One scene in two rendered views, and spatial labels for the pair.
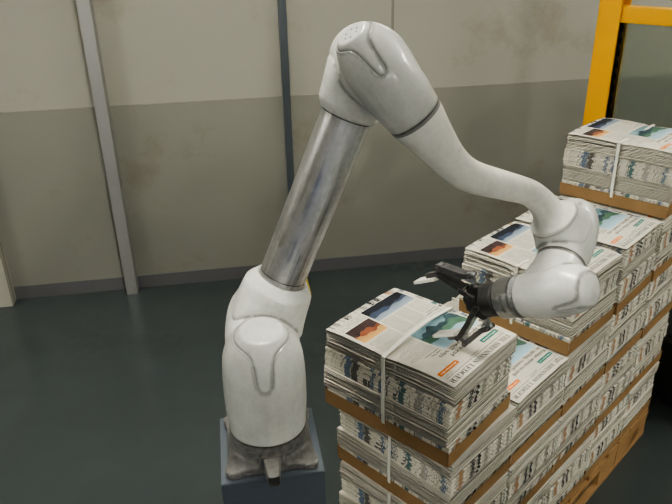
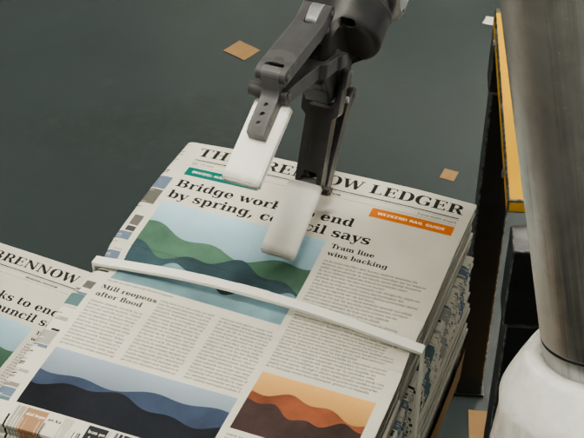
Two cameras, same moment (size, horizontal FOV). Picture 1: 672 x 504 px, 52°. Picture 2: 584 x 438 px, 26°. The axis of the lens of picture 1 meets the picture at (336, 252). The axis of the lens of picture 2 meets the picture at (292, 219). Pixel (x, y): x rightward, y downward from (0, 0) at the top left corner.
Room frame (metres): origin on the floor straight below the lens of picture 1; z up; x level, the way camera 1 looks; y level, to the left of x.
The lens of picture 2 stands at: (1.64, 0.51, 1.78)
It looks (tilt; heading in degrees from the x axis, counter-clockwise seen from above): 40 degrees down; 250
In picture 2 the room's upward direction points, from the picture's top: straight up
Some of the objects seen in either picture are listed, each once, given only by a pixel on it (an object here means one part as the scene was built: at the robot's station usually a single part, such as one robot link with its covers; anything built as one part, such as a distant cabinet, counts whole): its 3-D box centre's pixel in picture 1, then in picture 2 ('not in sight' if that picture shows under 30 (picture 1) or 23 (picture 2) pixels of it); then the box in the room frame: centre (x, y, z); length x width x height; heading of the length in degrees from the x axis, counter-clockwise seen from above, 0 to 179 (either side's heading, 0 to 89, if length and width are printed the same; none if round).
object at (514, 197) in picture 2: not in sight; (509, 102); (0.89, -0.69, 0.81); 0.43 x 0.03 x 0.02; 65
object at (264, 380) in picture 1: (264, 373); not in sight; (1.10, 0.15, 1.17); 0.18 x 0.16 x 0.22; 7
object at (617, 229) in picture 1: (587, 220); not in sight; (2.06, -0.83, 1.06); 0.37 x 0.28 x 0.01; 47
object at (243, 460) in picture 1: (269, 438); not in sight; (1.07, 0.14, 1.03); 0.22 x 0.18 x 0.06; 9
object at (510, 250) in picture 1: (537, 283); not in sight; (1.85, -0.62, 0.95); 0.38 x 0.29 x 0.23; 45
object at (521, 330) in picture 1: (535, 308); not in sight; (1.85, -0.62, 0.86); 0.38 x 0.29 x 0.04; 45
